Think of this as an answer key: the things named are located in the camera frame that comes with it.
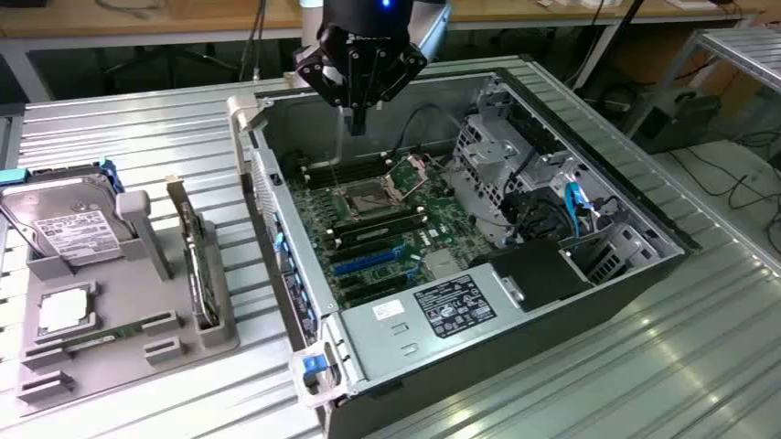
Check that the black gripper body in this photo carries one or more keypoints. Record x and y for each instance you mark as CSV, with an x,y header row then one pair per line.
x,y
367,23

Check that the green graphics card black fan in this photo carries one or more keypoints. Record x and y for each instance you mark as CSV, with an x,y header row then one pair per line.
x,y
198,256

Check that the metal socket cover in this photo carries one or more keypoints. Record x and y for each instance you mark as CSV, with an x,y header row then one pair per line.
x,y
404,176

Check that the wooden desk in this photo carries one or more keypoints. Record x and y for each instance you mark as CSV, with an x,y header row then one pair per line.
x,y
184,18

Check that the grey metal disk bay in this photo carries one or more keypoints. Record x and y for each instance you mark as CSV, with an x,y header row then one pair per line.
x,y
488,164

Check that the CPU socket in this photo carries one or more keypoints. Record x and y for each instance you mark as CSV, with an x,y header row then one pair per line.
x,y
364,199

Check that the installed black RAM stick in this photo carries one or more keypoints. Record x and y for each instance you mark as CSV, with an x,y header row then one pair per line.
x,y
373,232

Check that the blue disk carrier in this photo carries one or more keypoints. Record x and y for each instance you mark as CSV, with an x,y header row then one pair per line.
x,y
113,174

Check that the blue expansion slot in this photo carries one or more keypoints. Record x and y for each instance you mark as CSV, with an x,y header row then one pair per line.
x,y
364,261

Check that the silver chipset heatsink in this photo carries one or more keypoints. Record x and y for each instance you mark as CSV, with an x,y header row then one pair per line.
x,y
444,264

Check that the black plastic air shroud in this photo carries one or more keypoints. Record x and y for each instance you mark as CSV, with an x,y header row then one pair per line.
x,y
531,274

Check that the silver hard disk drive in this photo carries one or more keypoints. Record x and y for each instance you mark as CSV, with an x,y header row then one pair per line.
x,y
68,224

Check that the grey power supply unit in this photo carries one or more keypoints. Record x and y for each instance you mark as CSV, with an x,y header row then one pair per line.
x,y
428,320

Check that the open black PC case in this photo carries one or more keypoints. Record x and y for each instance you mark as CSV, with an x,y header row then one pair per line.
x,y
611,283

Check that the grey parts rack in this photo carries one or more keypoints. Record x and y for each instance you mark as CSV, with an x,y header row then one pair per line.
x,y
122,292

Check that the silver CPU chip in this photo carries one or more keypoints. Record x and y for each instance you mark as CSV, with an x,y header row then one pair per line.
x,y
65,311

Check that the green RAM stick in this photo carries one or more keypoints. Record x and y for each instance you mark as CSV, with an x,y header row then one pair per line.
x,y
104,336

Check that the metal slat table frame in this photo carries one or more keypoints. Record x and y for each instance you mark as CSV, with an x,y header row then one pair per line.
x,y
744,50

